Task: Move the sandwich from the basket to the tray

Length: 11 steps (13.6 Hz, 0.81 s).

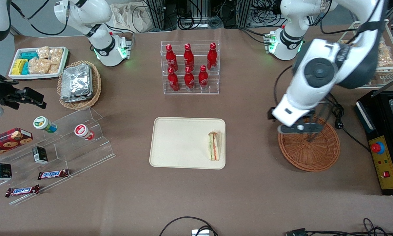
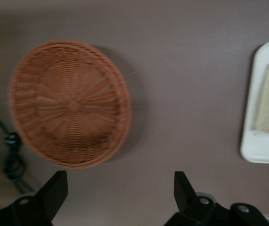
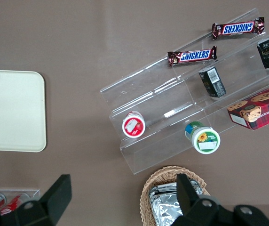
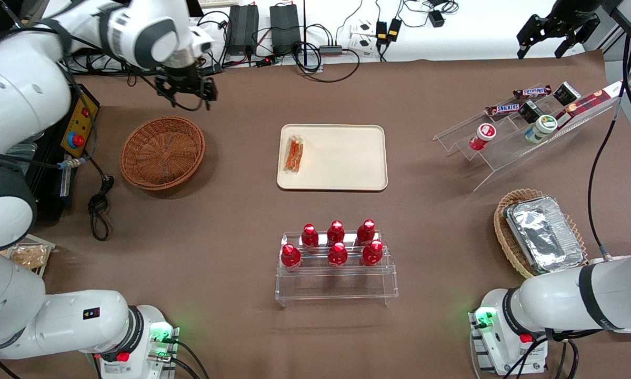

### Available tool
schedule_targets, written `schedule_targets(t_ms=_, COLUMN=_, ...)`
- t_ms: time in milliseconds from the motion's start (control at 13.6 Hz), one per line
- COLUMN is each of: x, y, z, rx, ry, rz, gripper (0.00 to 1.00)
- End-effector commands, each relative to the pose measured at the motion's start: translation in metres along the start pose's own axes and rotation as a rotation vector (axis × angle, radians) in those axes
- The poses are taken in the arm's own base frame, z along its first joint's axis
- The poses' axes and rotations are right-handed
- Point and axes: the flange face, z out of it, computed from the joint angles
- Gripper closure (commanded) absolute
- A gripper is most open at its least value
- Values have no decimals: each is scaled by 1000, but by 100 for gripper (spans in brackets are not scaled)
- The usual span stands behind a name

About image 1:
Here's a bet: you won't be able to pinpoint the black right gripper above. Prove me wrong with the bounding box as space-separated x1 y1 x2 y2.
0 61 48 110

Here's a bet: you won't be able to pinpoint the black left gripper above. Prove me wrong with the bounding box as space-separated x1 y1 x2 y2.
267 107 319 143

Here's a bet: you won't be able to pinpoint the plastic-wrapped triangle sandwich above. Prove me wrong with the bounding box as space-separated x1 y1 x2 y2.
207 130 222 162

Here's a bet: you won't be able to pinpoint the round brown wicker basket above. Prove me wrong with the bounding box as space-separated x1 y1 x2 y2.
278 115 341 172

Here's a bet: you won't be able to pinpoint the white rectangular snack tray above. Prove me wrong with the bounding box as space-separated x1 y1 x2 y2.
8 46 69 80

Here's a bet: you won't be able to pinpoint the oval tan wicker basket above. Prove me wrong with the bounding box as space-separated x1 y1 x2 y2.
57 60 102 110

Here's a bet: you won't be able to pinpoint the cream plastic tray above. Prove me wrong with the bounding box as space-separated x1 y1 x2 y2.
149 117 226 170

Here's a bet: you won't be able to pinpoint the green-lidded white cup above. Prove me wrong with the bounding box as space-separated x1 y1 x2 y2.
33 116 58 134

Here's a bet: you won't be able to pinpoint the yellow snack packet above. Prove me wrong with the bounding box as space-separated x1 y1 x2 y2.
12 59 28 75

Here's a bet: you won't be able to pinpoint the silver foil packet stack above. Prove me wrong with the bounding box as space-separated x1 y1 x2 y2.
61 64 93 103

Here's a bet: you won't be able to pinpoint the red tartan cookie box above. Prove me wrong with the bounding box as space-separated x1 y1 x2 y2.
0 128 33 160

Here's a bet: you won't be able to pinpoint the small black green box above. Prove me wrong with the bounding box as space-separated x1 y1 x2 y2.
32 146 49 165

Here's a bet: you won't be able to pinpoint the red-lidded white cup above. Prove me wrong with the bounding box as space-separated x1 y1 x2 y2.
74 124 95 141

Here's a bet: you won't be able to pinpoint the clear acrylic step stand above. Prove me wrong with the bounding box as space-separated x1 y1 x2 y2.
0 107 116 207

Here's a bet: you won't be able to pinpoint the brown Snickers bar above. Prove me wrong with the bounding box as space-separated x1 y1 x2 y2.
5 184 40 198
37 168 70 181

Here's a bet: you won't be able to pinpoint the black appliance with yellow panel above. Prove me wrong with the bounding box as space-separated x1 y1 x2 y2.
354 90 393 196

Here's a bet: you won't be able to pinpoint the small black white box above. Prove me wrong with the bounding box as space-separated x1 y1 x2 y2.
0 163 13 182

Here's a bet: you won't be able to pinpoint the clear snack bag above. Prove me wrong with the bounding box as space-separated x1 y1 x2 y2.
378 35 393 68

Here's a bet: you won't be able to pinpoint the clear acrylic bottle rack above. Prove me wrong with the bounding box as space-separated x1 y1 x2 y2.
160 40 220 95

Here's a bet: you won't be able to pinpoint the red cola bottle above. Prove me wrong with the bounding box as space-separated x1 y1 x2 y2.
184 66 196 91
167 67 180 92
165 44 178 71
183 43 195 70
207 42 218 71
198 65 209 90

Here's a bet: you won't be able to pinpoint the beige cloth bag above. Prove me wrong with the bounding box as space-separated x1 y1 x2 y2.
110 2 151 33

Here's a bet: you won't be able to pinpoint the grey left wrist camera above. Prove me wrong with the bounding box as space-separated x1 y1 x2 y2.
278 122 324 134

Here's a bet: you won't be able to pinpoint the black power cable with plug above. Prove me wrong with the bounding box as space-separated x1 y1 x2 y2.
329 102 371 152

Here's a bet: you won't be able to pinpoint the black cable with connector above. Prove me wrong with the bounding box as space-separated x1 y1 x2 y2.
285 218 393 236

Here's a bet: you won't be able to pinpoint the white wire shelf rack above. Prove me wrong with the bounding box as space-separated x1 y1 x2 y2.
337 19 393 89

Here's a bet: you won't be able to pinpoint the black looped cable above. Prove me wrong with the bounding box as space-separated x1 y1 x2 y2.
159 216 219 236

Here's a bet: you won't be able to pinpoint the black coiled cable bundle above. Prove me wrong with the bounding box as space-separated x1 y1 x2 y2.
177 14 224 31

